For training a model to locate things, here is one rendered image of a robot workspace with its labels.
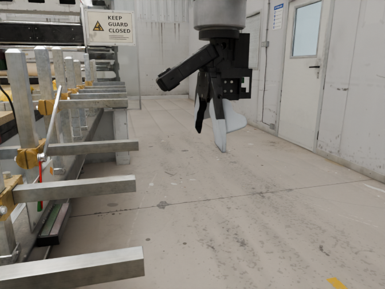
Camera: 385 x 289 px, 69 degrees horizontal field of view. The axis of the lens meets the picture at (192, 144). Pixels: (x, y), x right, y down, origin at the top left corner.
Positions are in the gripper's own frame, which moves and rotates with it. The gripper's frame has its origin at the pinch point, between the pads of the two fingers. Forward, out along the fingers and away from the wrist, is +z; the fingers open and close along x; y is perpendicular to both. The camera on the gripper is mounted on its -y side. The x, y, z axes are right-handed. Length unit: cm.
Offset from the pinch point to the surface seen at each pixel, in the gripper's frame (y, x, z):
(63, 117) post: -39, 81, 7
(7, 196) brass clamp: -37.8, 7.4, 10.1
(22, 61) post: -38, 31, -15
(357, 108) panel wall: 224, 189, 28
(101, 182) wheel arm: -20.6, 9.5, 9.9
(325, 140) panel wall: 224, 229, 72
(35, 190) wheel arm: -33.4, 9.7, 10.4
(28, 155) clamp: -39.2, 27.8, 7.8
